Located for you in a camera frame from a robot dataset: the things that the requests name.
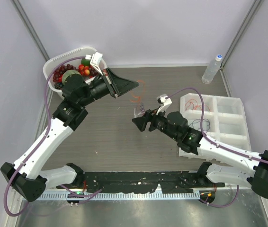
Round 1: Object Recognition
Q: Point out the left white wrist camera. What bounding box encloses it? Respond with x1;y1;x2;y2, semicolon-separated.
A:
85;52;103;75

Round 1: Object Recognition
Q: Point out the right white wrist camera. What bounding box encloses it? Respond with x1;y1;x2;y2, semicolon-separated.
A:
156;94;172;115

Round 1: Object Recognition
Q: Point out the red yellow cherry cluster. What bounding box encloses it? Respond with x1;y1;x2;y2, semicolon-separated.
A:
78;64;97;78

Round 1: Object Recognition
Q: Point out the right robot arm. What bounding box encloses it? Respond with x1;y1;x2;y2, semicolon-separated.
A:
132;110;268;199

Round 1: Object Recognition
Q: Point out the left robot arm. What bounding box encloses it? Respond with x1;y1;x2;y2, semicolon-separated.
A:
0;68;139;202

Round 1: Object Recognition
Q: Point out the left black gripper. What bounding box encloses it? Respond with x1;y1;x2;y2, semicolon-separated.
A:
79;68;138;107

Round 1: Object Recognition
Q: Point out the red grape bunch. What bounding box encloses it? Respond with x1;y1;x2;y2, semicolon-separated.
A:
52;64;77;90

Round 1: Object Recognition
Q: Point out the green melon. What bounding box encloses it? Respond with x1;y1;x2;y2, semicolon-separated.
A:
62;70;81;85

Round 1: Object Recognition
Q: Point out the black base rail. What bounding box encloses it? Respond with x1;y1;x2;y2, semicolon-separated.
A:
82;171;225;194

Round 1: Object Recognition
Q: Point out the white plastic fruit basket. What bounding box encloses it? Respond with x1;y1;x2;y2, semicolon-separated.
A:
43;47;98;99

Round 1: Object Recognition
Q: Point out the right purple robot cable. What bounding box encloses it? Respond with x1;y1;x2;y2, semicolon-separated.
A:
166;87;268;209

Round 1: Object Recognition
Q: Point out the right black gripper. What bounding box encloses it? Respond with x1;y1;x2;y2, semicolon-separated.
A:
133;105;179;141

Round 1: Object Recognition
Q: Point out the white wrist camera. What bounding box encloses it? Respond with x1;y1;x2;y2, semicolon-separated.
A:
85;52;103;75
156;94;172;115

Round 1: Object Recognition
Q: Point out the green lime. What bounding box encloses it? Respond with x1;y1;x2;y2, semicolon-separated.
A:
81;59;90;67

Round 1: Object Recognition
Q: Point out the clear water bottle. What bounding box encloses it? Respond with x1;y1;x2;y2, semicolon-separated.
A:
201;54;223;84

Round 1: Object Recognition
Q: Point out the white compartment tray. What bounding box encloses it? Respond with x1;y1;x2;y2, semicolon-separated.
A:
180;93;251;151

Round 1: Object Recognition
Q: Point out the white slotted cable duct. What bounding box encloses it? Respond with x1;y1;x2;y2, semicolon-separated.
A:
38;191;200;201

